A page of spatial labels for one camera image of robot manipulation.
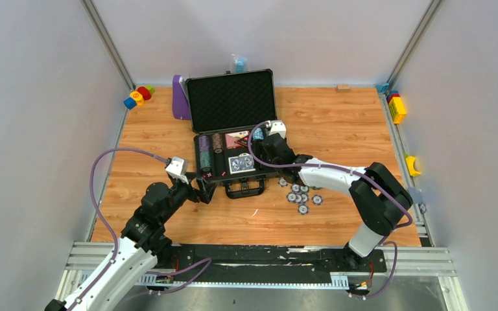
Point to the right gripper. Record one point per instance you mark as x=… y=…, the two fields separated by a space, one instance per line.
x=263 y=150

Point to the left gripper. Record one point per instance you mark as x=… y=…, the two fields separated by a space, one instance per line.
x=196 y=186

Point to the red triangular card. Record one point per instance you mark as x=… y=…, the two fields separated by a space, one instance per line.
x=242 y=141

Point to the teal poker chip stack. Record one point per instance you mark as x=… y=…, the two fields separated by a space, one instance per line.
x=206 y=161

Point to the blue playing card deck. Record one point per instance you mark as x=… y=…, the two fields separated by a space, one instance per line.
x=239 y=165

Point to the red playing card deck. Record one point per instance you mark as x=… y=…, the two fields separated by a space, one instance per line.
x=231 y=137

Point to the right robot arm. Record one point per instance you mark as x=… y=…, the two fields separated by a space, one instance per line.
x=381 y=201

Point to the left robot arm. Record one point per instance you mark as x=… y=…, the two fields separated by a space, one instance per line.
x=139 y=248

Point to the black poker set case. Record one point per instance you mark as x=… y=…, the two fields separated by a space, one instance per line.
x=232 y=102

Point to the light blue poker chip stack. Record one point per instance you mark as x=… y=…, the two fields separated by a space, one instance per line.
x=258 y=135

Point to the purple poker chip stack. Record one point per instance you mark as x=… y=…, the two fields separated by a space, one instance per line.
x=204 y=144

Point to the brown poker chip stack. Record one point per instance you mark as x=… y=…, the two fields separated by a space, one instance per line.
x=217 y=143

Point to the loose chip front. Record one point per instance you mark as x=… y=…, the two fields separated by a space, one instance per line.
x=303 y=209

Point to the purple stand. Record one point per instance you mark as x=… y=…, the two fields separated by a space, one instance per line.
x=180 y=103

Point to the small wooden block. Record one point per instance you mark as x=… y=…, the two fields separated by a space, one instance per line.
x=343 y=88

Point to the light blue bottle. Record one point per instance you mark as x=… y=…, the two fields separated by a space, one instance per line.
x=240 y=64

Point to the coloured toy cylinders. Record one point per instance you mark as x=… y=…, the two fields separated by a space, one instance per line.
x=138 y=97

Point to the yellow red toy brick block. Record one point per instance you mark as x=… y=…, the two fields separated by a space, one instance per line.
x=396 y=107

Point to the yellow curved toy piece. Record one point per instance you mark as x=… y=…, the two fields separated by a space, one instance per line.
x=411 y=163

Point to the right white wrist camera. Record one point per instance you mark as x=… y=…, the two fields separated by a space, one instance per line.
x=277 y=127

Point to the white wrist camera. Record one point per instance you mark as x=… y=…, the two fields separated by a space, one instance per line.
x=277 y=127
x=176 y=168

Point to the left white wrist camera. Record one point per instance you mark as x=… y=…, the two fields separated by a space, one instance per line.
x=176 y=168

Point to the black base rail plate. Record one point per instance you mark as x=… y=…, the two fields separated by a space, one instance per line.
x=329 y=259

